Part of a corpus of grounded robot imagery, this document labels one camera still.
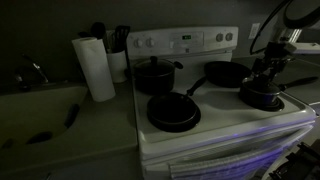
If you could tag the small dark saucepan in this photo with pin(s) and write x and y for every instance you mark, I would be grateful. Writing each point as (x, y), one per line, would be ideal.
(256, 98)

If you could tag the small saucepan lid with knob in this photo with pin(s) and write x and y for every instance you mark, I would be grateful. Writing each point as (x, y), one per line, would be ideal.
(263, 88)

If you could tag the white electric stove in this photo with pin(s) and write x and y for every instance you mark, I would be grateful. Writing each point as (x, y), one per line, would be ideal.
(220, 110)

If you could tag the large black cooking pot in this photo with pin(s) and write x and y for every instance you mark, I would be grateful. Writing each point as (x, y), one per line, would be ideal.
(155, 83)

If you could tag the large black pot lid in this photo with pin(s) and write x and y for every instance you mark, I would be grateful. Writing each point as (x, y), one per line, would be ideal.
(154, 66)

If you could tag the black frying pan front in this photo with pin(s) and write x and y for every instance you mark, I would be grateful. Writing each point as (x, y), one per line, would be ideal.
(196, 121)

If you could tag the white utensil holder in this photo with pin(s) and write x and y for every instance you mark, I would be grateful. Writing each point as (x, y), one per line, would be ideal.
(117, 68)

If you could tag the light kitchen sink basin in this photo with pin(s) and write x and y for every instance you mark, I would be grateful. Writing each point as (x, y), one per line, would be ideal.
(33, 113)

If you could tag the round stove control knob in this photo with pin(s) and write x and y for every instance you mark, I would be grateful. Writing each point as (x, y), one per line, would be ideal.
(229, 36)
(219, 37)
(149, 42)
(137, 43)

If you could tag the black slotted spatula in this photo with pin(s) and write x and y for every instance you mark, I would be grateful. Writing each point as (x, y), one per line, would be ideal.
(120, 35)

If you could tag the dark object in sink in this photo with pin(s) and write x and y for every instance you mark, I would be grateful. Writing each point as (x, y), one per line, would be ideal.
(39, 137)

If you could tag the wide black frying pan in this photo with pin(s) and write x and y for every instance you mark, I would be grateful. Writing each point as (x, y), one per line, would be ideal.
(226, 73)

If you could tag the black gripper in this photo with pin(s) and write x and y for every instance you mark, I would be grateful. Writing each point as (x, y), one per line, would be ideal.
(276, 51)

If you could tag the striped dish towel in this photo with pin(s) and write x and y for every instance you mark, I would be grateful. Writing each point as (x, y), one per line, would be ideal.
(226, 166)

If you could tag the white paper towel roll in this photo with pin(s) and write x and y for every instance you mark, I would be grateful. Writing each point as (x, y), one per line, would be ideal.
(96, 73)

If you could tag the black stove burner coil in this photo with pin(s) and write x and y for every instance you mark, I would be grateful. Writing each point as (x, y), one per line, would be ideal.
(278, 106)

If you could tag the black cooking spoon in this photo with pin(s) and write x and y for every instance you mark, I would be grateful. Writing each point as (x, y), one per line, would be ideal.
(98, 30)

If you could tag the white wall outlet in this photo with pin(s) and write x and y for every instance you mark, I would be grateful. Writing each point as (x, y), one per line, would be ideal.
(254, 31)

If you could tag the metal sink faucet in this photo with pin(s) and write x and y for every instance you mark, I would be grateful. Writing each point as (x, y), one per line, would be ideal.
(35, 68)

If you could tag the green digital clock display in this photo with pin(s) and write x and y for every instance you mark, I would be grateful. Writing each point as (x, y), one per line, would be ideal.
(186, 37)

